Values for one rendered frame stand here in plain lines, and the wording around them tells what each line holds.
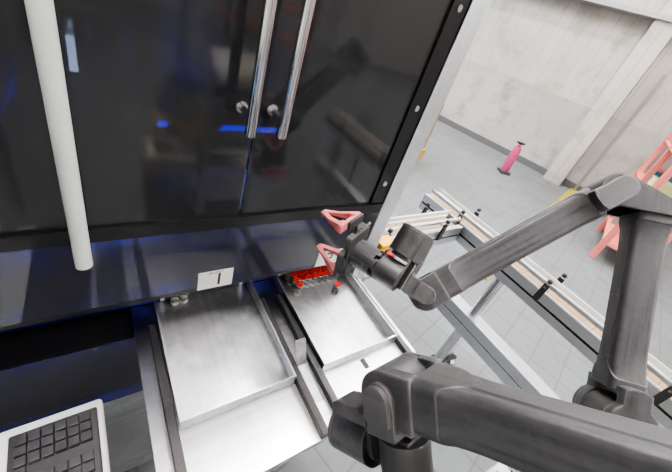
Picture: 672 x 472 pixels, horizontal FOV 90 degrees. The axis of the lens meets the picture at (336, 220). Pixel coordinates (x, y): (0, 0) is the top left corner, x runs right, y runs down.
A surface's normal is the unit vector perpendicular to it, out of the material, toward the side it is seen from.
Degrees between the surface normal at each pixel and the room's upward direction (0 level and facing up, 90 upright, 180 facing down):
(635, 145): 90
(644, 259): 54
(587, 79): 90
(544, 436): 79
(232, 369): 0
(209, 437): 0
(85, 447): 0
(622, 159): 90
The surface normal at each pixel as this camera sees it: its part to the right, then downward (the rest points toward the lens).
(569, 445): -0.71, -0.03
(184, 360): 0.29, -0.79
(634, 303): -0.21, -0.16
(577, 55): -0.68, 0.23
